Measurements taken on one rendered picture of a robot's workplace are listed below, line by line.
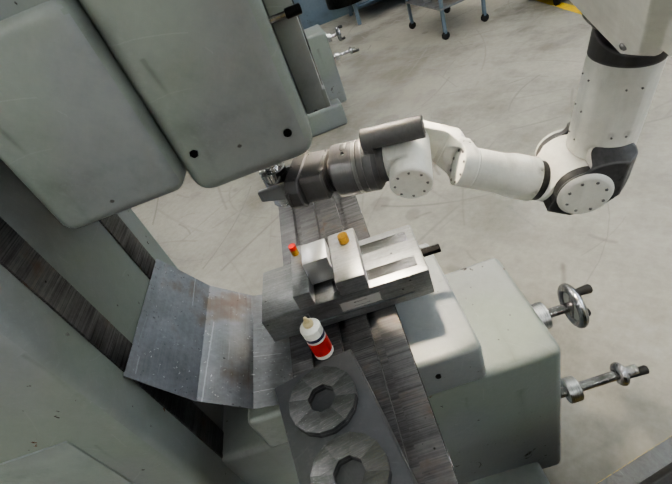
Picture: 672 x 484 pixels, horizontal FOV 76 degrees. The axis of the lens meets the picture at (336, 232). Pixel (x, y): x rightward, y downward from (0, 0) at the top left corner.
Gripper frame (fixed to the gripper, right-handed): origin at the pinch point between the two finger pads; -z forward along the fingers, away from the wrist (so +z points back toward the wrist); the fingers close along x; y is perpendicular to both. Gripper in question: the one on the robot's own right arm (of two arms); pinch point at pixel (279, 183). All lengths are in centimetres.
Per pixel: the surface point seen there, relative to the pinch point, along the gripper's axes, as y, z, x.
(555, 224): 124, 66, -114
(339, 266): 20.7, 4.3, 1.1
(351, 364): 13.2, 12.5, 28.2
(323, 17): 112, -144, -636
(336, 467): 12.2, 12.6, 41.7
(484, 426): 74, 25, 8
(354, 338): 31.7, 5.0, 10.5
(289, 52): -20.0, 10.4, -1.1
